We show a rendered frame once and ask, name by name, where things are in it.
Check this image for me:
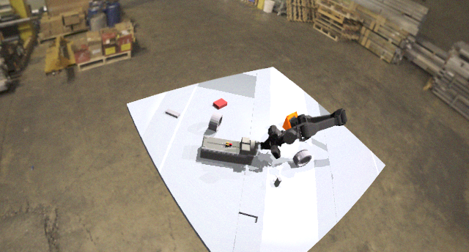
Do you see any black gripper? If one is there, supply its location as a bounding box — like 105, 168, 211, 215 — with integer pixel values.
260, 136, 285, 159

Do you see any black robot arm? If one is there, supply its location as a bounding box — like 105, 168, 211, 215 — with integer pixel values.
267, 108, 347, 145

